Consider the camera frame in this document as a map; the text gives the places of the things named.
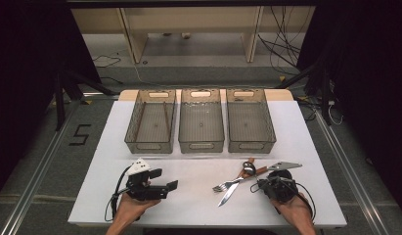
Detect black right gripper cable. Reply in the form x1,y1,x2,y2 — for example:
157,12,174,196
249,180,318,223

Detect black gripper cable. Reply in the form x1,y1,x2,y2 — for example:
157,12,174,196
249,180,318,223
104,165,132,223

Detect short metal floor rail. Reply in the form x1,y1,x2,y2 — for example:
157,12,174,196
82,92,120,100

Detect black tripod stand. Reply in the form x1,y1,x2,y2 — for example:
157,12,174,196
276,58,334,127
52,69,115,132

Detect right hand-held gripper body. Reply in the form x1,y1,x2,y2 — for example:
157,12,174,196
256,161,303,202

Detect person's left hand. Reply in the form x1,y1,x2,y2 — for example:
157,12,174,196
111,192,162,227

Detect bundle of black floor cables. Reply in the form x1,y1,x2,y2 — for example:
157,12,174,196
256,6,303,76

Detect black curtain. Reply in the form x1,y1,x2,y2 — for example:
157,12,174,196
0,0,103,201
295,0,402,210

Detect thin black floor cable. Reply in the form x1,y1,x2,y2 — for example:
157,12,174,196
91,54,122,70

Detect wooden-handled steel fork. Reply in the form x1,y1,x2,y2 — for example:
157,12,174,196
212,165,270,194

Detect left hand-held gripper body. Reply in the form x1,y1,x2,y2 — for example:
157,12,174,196
124,158,169,202

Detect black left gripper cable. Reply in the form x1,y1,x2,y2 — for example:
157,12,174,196
104,165,132,223

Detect white cable with plug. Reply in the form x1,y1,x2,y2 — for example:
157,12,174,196
327,99,345,127

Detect wooden-handled steel knife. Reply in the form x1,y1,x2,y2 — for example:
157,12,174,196
217,158,256,208

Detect smoky transparent plastic bin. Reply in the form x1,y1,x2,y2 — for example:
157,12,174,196
178,87,226,155
225,87,277,155
124,89,178,155

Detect black overhead frame bar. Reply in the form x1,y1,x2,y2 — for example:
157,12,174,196
65,0,321,9

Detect person's right hand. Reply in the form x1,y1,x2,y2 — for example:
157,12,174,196
270,192,317,227

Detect light wooden desk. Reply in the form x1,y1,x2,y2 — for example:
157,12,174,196
70,6,316,65

